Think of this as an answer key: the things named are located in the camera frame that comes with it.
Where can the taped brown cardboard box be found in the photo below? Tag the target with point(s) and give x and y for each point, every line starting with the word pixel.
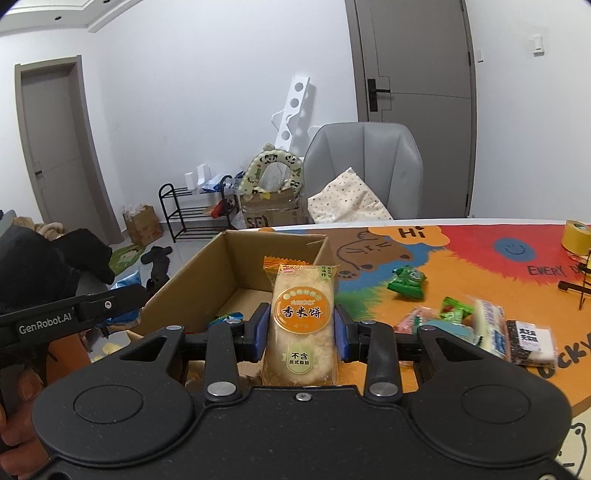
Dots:
pixel 272 212

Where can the plain grey door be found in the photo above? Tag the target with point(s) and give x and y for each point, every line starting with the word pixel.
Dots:
pixel 60 147

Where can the green floor mat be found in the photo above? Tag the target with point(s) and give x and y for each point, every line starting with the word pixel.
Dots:
pixel 124 258

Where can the white and blue snack packet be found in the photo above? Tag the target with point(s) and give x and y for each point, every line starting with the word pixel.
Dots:
pixel 490 332

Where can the person's left hand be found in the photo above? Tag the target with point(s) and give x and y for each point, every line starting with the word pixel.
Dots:
pixel 21 434

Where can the white plastic holder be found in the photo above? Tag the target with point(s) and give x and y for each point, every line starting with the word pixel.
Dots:
pixel 196 177

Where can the dark snack packet white label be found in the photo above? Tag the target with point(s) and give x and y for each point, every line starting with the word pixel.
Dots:
pixel 531 345

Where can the pink snack packet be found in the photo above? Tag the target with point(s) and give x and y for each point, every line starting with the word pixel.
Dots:
pixel 413 321

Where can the yellow tape roll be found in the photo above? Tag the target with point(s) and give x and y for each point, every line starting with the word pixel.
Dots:
pixel 577 237

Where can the cream rice cracker packet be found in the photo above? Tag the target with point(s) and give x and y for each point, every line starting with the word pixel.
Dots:
pixel 300 323

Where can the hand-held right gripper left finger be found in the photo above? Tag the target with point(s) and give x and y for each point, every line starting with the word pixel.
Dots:
pixel 260 330

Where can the brown plush toy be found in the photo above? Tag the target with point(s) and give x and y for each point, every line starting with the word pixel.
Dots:
pixel 48 229

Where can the grey door with lock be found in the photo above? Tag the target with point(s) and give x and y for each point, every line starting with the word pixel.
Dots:
pixel 415 69

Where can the black metal shoe rack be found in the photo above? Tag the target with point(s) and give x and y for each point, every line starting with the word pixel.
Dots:
pixel 184 214

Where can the black jacket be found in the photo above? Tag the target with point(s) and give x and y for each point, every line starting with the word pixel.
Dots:
pixel 46 258

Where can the white wall switch box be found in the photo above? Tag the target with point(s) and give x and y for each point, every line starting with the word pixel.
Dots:
pixel 537 45

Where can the colourful printed table mat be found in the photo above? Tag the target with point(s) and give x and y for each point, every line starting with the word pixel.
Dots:
pixel 461 258

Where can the black shoes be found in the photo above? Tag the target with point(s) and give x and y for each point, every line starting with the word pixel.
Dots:
pixel 157 258

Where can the grey padded chair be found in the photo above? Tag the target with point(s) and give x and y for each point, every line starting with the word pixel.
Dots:
pixel 364 152

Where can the blue plastic bag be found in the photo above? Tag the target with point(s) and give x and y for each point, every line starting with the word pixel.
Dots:
pixel 217 183

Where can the white perforated board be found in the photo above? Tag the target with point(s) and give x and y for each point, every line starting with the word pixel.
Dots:
pixel 293 106

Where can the cream dotted cushion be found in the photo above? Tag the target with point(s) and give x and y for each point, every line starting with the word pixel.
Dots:
pixel 346 198

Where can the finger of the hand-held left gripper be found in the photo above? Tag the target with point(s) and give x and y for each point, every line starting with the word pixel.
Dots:
pixel 115 300

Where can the light green snack packet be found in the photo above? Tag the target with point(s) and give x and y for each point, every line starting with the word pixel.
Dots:
pixel 455 310

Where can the dark green snack packet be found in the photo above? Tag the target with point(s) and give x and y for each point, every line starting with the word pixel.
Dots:
pixel 406 282

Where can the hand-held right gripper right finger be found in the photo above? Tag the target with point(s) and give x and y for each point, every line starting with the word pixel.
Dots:
pixel 342 334

